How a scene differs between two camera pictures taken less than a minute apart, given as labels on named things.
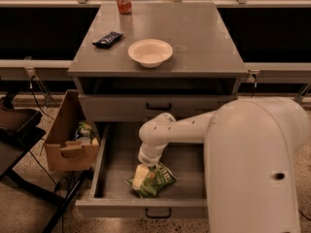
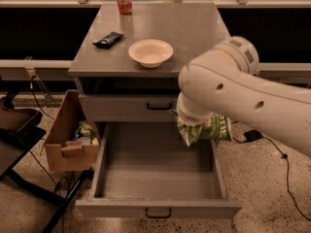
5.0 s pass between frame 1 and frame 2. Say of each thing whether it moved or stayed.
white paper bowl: stayed
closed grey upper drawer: stayed
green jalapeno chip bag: moved
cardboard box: stayed
